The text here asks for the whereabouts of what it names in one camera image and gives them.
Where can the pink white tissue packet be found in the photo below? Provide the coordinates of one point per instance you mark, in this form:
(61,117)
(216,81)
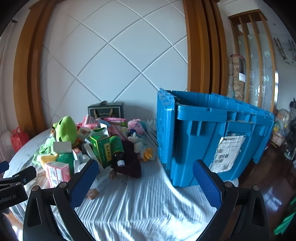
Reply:
(57,173)

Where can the small red white box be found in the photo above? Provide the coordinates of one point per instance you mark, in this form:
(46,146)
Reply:
(77,157)

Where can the green medicine box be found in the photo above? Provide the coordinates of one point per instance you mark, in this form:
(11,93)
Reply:
(103,150)

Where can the wooden headboard post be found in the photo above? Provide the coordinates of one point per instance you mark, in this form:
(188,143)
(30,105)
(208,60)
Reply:
(25,81)
(198,46)

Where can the blue plastic storage crate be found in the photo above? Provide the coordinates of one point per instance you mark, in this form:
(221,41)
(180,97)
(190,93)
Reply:
(192,139)

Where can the pink pig plush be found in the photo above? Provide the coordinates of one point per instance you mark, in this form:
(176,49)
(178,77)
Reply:
(133,125)

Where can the dark maroon cloth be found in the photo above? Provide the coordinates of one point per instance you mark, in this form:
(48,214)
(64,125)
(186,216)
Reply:
(130,163)

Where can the white box green print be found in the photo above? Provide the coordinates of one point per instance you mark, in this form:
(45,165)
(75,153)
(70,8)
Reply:
(62,146)

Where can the brown bottle green label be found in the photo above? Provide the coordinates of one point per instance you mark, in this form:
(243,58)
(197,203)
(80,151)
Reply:
(116,146)

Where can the long pink package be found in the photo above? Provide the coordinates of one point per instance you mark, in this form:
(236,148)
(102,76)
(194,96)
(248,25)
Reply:
(114,121)

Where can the green frog plush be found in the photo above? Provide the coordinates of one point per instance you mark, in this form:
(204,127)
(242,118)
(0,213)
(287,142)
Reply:
(67,129)

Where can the yellow plush toy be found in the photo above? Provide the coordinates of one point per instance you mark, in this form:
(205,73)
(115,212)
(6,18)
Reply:
(47,160)

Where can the colourful toy pile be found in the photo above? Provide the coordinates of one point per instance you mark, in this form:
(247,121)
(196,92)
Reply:
(281,122)

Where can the white pink medicine box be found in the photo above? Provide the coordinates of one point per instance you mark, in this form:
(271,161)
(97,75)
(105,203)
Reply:
(104,179)

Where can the wooden glass partition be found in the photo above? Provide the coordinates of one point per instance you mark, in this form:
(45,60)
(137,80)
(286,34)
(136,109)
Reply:
(254,58)

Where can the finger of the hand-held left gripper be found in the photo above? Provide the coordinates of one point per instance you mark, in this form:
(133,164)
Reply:
(3,166)
(23,175)

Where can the green fleece cloth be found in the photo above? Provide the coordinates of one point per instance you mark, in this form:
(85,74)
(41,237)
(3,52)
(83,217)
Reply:
(45,148)

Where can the black gift box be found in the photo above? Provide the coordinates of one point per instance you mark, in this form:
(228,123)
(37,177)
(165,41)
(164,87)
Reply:
(115,111)

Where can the white rabbit plush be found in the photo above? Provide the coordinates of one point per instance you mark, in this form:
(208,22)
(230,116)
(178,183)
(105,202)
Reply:
(135,142)

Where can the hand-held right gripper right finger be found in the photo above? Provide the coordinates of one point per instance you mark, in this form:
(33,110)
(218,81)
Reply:
(207,185)

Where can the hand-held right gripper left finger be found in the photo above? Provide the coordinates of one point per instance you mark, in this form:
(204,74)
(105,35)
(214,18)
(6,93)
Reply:
(84,183)

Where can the red bag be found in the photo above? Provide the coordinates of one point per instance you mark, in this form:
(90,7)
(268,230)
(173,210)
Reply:
(19,140)

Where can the rolled patterned carpet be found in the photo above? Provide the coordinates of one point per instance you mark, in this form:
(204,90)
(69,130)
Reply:
(235,81)

